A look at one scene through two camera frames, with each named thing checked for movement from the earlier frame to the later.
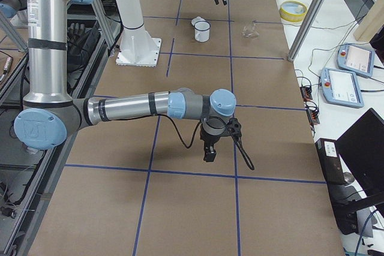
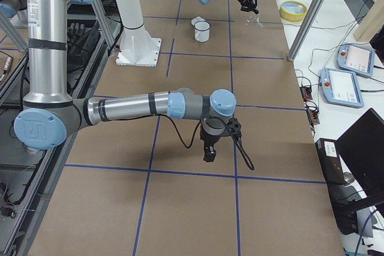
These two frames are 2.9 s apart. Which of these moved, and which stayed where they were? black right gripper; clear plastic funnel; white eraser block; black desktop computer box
Moved: clear plastic funnel
Stayed: black right gripper; black desktop computer box; white eraser block
